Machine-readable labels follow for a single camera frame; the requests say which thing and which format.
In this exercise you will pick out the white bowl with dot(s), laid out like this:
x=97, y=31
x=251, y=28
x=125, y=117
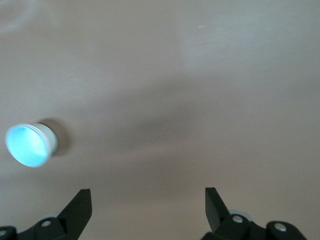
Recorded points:
x=52, y=141

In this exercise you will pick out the light blue bowl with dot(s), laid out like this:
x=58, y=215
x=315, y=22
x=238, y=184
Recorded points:
x=26, y=146

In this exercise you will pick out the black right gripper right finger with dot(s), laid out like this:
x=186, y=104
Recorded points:
x=215, y=210

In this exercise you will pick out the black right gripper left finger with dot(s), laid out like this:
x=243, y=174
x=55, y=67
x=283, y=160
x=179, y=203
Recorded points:
x=78, y=212

